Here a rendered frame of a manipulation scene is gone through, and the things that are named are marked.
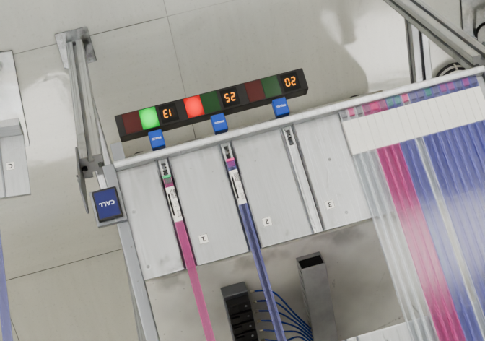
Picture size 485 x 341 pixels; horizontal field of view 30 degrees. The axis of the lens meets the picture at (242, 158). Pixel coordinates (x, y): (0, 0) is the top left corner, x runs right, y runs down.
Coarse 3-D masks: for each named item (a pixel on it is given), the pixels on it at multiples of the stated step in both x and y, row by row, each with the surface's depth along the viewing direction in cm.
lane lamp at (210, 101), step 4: (208, 92) 158; (212, 92) 158; (216, 92) 158; (200, 96) 158; (204, 96) 157; (208, 96) 157; (212, 96) 158; (216, 96) 158; (204, 100) 157; (208, 100) 157; (212, 100) 157; (216, 100) 157; (204, 104) 157; (208, 104) 157; (212, 104) 157; (216, 104) 157; (204, 108) 157; (208, 108) 157; (212, 108) 157; (216, 108) 157; (220, 108) 157; (208, 112) 157
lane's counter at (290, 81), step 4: (292, 72) 159; (296, 72) 159; (280, 76) 159; (284, 76) 159; (288, 76) 159; (292, 76) 159; (296, 76) 159; (284, 80) 159; (288, 80) 159; (292, 80) 159; (296, 80) 159; (284, 84) 159; (288, 84) 159; (292, 84) 159; (296, 84) 159; (284, 88) 158; (288, 88) 158; (292, 88) 158; (296, 88) 158
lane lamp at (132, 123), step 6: (126, 114) 156; (132, 114) 156; (138, 114) 156; (126, 120) 156; (132, 120) 156; (138, 120) 156; (126, 126) 156; (132, 126) 156; (138, 126) 156; (126, 132) 155; (132, 132) 155
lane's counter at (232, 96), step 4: (232, 88) 158; (220, 92) 158; (224, 92) 158; (228, 92) 158; (232, 92) 158; (236, 92) 158; (224, 96) 158; (228, 96) 158; (232, 96) 158; (236, 96) 158; (224, 100) 157; (228, 100) 157; (232, 100) 157; (236, 100) 157; (224, 104) 157; (228, 104) 157; (232, 104) 157; (236, 104) 157
